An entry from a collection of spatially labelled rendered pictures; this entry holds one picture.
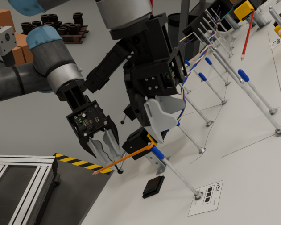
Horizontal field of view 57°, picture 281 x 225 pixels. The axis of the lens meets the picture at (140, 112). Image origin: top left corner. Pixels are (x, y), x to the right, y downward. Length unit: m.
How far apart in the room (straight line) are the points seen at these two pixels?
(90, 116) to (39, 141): 1.86
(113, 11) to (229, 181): 0.28
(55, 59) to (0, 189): 1.30
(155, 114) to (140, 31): 0.14
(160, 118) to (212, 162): 0.11
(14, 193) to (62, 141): 0.75
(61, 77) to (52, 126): 1.96
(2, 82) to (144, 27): 0.40
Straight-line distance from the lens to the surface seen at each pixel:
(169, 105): 0.48
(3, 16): 3.87
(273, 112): 0.43
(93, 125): 0.55
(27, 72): 0.69
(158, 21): 0.38
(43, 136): 2.44
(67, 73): 0.59
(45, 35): 0.63
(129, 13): 0.38
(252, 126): 0.44
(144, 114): 0.43
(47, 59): 0.61
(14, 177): 1.84
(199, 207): 0.37
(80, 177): 1.99
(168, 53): 0.39
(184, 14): 1.35
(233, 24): 1.17
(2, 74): 0.69
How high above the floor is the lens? 1.44
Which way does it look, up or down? 34 degrees down
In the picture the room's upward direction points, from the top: straight up
